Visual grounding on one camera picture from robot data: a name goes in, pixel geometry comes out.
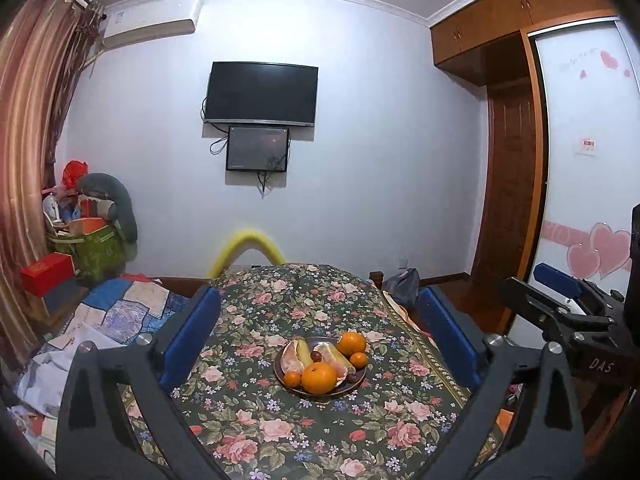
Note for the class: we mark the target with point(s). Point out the floral tablecloth table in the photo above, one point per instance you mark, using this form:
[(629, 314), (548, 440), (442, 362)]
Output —
[(250, 410)]

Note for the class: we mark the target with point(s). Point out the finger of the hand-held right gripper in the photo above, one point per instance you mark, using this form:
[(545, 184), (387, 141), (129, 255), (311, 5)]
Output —
[(540, 310), (555, 280)]

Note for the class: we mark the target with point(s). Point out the striped brown curtain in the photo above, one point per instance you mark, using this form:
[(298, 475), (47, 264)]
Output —
[(30, 110)]

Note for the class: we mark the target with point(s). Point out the wooden door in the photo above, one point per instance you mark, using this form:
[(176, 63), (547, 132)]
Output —
[(510, 185)]

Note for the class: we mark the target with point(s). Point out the dark round plate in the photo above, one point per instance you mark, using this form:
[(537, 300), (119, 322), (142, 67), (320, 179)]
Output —
[(350, 386)]

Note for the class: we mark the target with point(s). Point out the red plastic bag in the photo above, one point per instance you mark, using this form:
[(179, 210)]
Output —
[(75, 172)]

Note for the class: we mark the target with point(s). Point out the black wall television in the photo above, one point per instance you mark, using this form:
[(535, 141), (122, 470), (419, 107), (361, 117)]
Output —
[(260, 92)]

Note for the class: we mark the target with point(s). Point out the small orange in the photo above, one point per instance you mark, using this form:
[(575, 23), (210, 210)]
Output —
[(359, 359), (292, 379)]

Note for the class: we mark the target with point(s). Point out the wall outlet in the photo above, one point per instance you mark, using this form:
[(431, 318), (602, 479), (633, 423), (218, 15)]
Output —
[(403, 261)]

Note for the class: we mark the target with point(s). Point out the orange plastic bag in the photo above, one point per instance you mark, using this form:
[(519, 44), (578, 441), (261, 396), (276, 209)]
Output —
[(505, 422)]

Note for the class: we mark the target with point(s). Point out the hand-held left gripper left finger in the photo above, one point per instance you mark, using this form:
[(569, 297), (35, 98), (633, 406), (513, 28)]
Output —
[(192, 330)]

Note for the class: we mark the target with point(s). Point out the small black monitor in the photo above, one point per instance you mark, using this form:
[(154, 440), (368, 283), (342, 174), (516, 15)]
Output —
[(257, 147)]

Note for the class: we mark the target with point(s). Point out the red box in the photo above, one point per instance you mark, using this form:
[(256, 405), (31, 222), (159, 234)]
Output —
[(47, 272)]

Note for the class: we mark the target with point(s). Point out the red cloth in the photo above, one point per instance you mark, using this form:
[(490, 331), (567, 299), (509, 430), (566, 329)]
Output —
[(134, 276)]

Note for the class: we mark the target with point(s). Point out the white air conditioner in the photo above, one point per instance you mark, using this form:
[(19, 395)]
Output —
[(150, 25)]

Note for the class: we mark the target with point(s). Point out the white fan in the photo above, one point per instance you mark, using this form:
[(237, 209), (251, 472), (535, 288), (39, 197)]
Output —
[(52, 207)]

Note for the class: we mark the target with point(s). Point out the yellow foam tube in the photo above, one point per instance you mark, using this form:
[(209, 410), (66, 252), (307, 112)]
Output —
[(245, 237)]

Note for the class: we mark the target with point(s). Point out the wooden wardrobe cabinet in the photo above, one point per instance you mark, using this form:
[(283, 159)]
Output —
[(475, 35)]

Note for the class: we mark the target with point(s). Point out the white heart-print sliding door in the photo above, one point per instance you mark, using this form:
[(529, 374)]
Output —
[(575, 110)]

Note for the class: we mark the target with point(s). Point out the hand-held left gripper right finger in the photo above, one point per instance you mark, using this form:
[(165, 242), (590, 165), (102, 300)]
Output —
[(445, 330)]

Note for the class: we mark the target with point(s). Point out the white cloth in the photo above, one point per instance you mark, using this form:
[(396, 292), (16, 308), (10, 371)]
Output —
[(45, 375)]

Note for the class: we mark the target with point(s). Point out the orange cardboard box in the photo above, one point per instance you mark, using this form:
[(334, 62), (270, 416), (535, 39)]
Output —
[(85, 226)]

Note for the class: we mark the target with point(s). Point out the peeled pomelo segment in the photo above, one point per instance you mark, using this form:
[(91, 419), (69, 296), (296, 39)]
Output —
[(289, 360), (322, 351)]

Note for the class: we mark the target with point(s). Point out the green bag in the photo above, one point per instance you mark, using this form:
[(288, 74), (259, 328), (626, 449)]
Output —
[(95, 255)]

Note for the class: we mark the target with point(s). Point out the paper notice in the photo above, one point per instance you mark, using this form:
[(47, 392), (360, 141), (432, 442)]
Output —
[(588, 146)]

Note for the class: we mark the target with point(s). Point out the dark plastic bag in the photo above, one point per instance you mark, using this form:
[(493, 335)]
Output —
[(402, 285)]

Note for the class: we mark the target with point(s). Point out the large orange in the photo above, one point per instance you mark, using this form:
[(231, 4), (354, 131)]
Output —
[(318, 379), (351, 344)]

